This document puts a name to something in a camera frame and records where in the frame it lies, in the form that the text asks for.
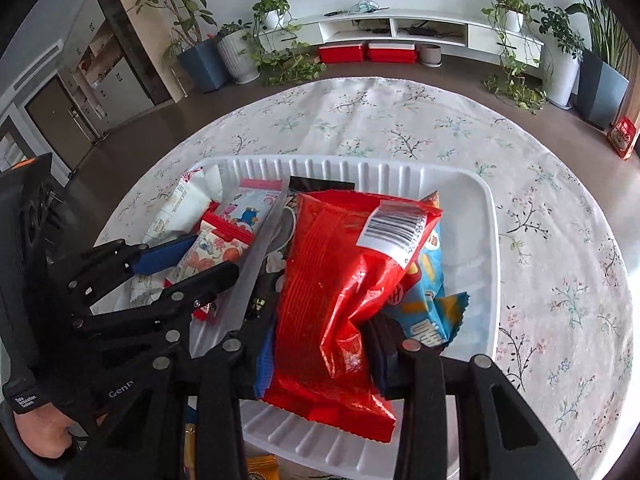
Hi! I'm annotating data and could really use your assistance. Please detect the red and white snack packet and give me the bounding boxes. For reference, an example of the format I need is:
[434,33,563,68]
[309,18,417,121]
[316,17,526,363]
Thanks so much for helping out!
[167,211,253,323]

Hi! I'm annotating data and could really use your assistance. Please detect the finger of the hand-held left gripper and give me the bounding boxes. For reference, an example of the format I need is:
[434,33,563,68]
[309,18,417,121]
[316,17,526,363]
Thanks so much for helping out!
[47,234,199,303]
[72,261,241,361]

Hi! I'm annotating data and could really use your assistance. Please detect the large red snack packet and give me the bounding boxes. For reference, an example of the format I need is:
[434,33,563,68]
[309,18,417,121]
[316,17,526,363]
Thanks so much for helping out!
[261,190,444,444]

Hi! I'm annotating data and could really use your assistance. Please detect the leafy tree in blue pot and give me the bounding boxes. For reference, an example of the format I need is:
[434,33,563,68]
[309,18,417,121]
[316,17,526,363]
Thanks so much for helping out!
[135,0,231,93]

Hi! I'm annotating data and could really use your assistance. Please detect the blue chips packet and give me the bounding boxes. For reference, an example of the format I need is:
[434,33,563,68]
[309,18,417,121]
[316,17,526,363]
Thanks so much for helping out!
[382,191,472,358]

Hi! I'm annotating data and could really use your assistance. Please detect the red paper bag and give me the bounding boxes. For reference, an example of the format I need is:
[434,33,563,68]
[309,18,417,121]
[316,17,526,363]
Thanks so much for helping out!
[607,116,640,160]

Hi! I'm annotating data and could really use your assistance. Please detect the pink cartoon snack packet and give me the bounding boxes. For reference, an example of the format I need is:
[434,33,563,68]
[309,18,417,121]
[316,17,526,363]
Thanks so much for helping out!
[220,179,285,241]

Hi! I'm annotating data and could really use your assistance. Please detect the trailing pothos in white pot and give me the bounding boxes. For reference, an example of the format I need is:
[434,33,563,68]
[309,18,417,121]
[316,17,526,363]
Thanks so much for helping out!
[240,0,328,87]
[481,0,551,113]

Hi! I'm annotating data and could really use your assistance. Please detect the orange snack packet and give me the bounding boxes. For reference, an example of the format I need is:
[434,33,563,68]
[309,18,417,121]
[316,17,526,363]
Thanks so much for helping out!
[246,454,279,480]

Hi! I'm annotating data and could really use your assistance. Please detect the person's left hand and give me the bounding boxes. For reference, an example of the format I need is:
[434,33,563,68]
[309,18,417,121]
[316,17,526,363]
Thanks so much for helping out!
[14,399,103,457]

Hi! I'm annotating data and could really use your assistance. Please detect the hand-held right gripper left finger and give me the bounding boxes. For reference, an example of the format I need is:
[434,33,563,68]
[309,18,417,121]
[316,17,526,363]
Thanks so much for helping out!
[65,330,278,480]

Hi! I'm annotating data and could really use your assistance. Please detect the brown entrance door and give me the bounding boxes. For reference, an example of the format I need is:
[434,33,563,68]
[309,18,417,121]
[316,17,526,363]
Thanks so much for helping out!
[25,72,101,171]

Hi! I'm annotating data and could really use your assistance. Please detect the bushy plant in tall white pot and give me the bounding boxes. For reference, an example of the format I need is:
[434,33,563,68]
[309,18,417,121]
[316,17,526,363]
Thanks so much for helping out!
[530,2,583,110]

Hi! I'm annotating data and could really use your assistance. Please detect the white wall cupboard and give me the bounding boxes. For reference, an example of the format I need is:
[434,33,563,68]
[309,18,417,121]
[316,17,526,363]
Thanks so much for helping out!
[65,0,173,116]

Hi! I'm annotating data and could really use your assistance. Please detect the plant in white ribbed pot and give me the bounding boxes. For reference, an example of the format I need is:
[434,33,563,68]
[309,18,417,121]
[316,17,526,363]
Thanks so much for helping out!
[216,20,261,85]

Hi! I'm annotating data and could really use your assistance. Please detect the round floral tablecloth table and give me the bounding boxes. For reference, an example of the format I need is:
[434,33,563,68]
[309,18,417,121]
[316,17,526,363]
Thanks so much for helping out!
[92,76,636,480]

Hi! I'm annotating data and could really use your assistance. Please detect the white ribbed plastic tray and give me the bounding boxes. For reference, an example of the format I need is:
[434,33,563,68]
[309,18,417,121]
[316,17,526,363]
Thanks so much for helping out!
[115,155,501,478]

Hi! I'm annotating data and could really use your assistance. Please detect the white television cabinet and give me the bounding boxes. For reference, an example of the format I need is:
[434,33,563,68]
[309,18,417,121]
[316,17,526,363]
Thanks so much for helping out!
[260,7,545,78]

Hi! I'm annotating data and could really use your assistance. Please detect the broad-leaf plant in grey-blue pot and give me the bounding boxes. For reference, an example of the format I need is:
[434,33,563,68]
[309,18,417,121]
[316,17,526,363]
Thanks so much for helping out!
[554,0,632,131]

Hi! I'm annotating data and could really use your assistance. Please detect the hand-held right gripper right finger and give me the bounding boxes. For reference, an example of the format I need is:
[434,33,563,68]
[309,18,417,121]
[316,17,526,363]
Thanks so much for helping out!
[370,320,578,480]

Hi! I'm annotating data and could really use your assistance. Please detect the empty grey flower pot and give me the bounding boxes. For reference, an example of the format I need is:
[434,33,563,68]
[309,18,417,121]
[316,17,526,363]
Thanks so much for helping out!
[417,42,443,67]

